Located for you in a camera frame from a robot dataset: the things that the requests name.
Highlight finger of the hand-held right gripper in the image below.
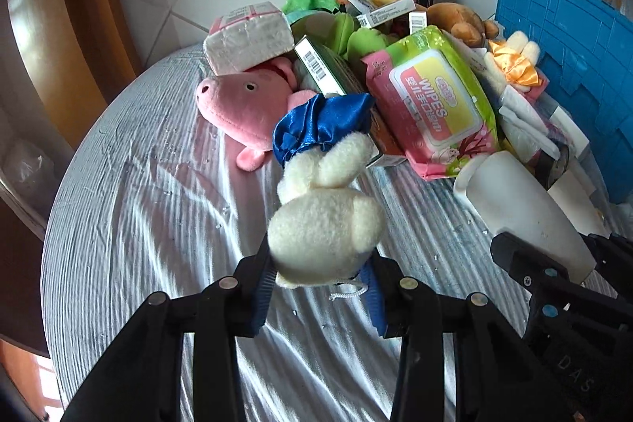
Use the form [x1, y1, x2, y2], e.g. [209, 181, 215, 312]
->
[489, 231, 579, 301]
[578, 231, 633, 287]

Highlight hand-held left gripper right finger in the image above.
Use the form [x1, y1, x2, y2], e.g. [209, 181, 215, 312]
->
[358, 254, 559, 422]

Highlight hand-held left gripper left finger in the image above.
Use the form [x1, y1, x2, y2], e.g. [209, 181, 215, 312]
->
[62, 254, 275, 422]

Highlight white plastic bottle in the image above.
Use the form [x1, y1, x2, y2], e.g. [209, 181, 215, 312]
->
[454, 150, 597, 282]

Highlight cream bunny plush toy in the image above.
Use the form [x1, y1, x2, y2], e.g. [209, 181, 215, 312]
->
[267, 93, 387, 301]

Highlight blue plastic crate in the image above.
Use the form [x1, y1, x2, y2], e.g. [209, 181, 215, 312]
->
[495, 0, 633, 205]

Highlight white paper roll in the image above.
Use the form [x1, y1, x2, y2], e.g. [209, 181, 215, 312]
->
[546, 167, 606, 225]

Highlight black tape roll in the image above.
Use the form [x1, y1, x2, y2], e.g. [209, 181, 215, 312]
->
[536, 145, 569, 190]

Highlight white plush toy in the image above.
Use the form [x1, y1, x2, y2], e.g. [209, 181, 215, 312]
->
[497, 83, 569, 156]

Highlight pink wet wipes pack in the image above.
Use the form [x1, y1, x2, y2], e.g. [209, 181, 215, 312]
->
[360, 25, 500, 180]

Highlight pink pig plush toy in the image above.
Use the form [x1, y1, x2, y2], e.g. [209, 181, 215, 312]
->
[194, 56, 317, 172]

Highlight cream plush with orange bow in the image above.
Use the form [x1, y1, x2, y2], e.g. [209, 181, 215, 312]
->
[487, 30, 542, 89]

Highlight dark green barcode box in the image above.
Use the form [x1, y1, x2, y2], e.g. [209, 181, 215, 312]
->
[293, 35, 409, 168]

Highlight brown teddy bear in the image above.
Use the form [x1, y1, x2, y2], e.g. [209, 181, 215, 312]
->
[426, 2, 500, 48]

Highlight pink white tissue pack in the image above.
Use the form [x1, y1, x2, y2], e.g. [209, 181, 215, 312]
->
[204, 1, 295, 74]

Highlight white barcode carton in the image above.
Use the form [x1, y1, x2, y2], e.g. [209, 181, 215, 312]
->
[355, 2, 428, 27]

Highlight brown wooden furniture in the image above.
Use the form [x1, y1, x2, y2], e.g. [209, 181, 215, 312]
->
[0, 0, 144, 354]

